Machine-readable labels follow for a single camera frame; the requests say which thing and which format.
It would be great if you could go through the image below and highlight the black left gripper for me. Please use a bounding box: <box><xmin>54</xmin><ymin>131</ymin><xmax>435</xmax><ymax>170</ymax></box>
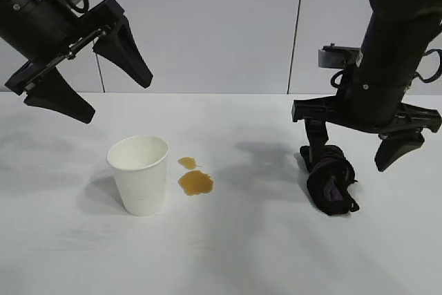
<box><xmin>0</xmin><ymin>0</ymin><xmax>154</xmax><ymax>124</ymax></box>

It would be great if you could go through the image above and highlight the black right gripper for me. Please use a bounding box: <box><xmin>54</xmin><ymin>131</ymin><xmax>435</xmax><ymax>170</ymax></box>
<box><xmin>292</xmin><ymin>79</ymin><xmax>442</xmax><ymax>173</ymax></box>

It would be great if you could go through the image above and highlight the black and purple cloth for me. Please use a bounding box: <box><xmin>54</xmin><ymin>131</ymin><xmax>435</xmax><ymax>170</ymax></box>
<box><xmin>298</xmin><ymin>144</ymin><xmax>360</xmax><ymax>216</ymax></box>

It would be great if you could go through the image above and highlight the white paper cup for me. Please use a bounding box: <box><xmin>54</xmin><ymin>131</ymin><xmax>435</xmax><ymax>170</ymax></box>
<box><xmin>106</xmin><ymin>135</ymin><xmax>170</xmax><ymax>218</ymax></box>

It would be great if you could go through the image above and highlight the small brown liquid spill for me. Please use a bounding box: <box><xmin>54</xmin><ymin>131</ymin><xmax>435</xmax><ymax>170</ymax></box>
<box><xmin>177</xmin><ymin>157</ymin><xmax>204</xmax><ymax>171</ymax></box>

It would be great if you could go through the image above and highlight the large brown liquid spill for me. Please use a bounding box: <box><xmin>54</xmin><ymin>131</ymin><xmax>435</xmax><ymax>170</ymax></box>
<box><xmin>177</xmin><ymin>169</ymin><xmax>215</xmax><ymax>197</ymax></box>

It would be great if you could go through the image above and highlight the black right camera cable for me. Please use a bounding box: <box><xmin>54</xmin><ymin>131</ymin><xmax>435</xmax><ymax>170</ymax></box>
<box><xmin>330</xmin><ymin>69</ymin><xmax>354</xmax><ymax>88</ymax></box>

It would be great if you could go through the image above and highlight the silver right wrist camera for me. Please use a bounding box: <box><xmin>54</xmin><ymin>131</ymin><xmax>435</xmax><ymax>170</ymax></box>
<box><xmin>317</xmin><ymin>44</ymin><xmax>363</xmax><ymax>70</ymax></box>

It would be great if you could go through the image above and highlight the black coiled right gripper cable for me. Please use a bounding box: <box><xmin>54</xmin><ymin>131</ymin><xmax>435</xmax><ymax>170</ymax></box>
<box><xmin>413</xmin><ymin>48</ymin><xmax>442</xmax><ymax>84</ymax></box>

